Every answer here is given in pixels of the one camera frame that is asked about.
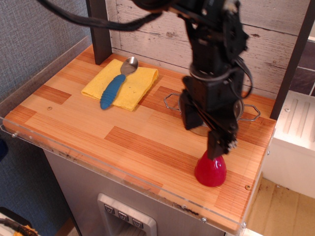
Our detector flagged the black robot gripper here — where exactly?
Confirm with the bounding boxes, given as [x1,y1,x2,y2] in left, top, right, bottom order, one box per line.
[181,66,244,159]

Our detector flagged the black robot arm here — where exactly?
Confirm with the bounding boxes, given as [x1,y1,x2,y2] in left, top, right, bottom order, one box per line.
[135,0,250,160]

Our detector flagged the stainless steel pot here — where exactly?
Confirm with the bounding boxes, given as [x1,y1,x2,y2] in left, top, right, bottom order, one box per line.
[164,92,261,136]

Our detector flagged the yellow folded cloth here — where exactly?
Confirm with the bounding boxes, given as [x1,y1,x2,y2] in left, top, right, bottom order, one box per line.
[81,59,158,111]

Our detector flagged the white toy sink unit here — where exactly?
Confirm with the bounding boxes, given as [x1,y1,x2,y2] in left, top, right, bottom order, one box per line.
[262,91,315,198]

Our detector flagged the clear acrylic edge guard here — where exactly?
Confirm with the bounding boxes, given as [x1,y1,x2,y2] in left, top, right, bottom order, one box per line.
[2,114,249,235]

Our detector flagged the silver dispenser panel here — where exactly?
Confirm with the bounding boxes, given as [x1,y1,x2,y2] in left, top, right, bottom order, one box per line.
[97,193,158,236]

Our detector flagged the silver toy fridge cabinet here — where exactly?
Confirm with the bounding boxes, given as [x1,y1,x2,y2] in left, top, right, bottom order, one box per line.
[44,151,224,236]

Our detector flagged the yellow object bottom left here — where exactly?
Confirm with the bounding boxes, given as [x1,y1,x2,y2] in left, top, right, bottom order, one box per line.
[13,226,38,236]

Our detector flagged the blue handled metal spoon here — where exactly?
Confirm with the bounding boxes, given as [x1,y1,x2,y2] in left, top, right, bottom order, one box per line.
[100,57,138,110]

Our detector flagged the dark left shelf post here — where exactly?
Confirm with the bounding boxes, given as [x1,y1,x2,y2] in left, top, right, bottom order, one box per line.
[86,0,112,65]

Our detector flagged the dark shelf post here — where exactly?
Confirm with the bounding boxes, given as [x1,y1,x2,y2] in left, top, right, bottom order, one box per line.
[86,0,112,65]
[270,0,315,120]

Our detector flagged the dark right shelf post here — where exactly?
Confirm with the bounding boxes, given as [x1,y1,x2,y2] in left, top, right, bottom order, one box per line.
[270,0,315,120]

